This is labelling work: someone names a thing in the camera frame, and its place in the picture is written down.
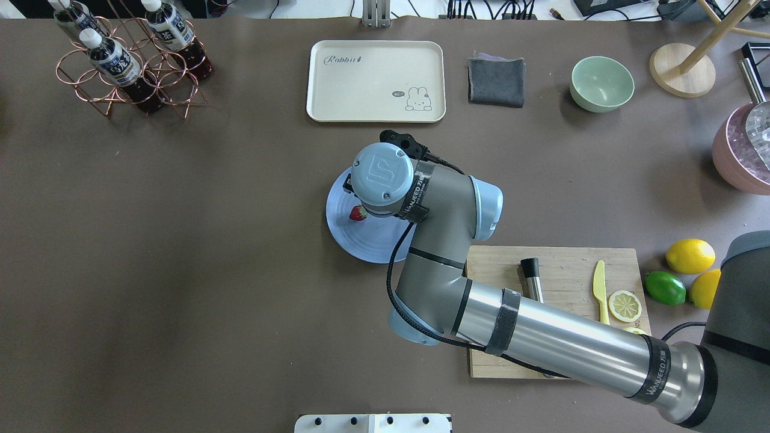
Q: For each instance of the yellow lemon upper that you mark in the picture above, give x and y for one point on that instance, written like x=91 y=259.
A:
x=690 y=256

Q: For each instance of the tea bottle back right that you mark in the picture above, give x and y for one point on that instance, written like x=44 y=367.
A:
x=178 y=38

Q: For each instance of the wooden cup tree stand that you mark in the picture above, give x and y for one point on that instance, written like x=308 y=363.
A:
x=686 y=71

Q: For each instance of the pink ice bowl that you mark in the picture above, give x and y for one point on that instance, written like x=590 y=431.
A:
x=734 y=156

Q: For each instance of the cream rabbit tray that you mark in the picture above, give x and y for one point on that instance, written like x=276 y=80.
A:
x=376 y=81

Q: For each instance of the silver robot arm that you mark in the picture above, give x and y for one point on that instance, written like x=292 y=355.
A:
x=717 y=385

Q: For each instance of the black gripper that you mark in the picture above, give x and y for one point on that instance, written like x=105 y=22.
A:
x=348 y=187

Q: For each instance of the tea bottle front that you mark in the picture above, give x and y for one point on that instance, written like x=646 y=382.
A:
x=119 y=66

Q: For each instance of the lemon slice upper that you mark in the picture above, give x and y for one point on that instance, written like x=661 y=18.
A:
x=625 y=306

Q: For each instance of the grey folded cloth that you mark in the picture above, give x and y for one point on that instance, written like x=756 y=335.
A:
x=496 y=80

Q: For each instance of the lemon slice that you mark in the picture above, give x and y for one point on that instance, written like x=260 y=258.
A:
x=625 y=306
x=636 y=330

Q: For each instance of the tea bottle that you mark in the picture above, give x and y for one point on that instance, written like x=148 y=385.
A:
x=119 y=66
x=178 y=38
x=73 y=17

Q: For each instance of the tea bottle back left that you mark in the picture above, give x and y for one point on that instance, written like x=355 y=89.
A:
x=73 y=17

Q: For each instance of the lemon slice lower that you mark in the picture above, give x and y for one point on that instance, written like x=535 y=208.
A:
x=636 y=330

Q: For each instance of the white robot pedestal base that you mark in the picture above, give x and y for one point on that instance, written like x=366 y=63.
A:
x=384 y=422

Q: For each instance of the green lime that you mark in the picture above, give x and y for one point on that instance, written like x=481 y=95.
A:
x=665 y=287

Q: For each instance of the red strawberry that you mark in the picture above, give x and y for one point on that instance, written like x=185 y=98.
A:
x=358 y=213

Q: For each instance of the steel muddler black tip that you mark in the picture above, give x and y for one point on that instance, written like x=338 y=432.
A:
x=532 y=277

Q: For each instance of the copper wire bottle rack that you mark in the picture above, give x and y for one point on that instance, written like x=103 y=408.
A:
x=176 y=87

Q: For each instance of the green bowl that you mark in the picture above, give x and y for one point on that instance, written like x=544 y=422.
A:
x=600 y=84

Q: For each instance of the blue round plate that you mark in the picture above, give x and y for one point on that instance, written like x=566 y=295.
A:
x=371 y=239

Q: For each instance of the yellow lemon lower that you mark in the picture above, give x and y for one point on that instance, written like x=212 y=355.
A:
x=703 y=289

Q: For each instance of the yellow plastic knife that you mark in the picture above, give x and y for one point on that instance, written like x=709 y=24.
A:
x=599 y=291

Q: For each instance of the wooden cutting board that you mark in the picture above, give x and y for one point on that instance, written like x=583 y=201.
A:
x=566 y=276

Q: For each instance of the yellow lemon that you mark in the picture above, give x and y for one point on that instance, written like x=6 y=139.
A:
x=690 y=256
x=703 y=289

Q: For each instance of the aluminium frame post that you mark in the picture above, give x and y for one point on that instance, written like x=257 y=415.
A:
x=376 y=13

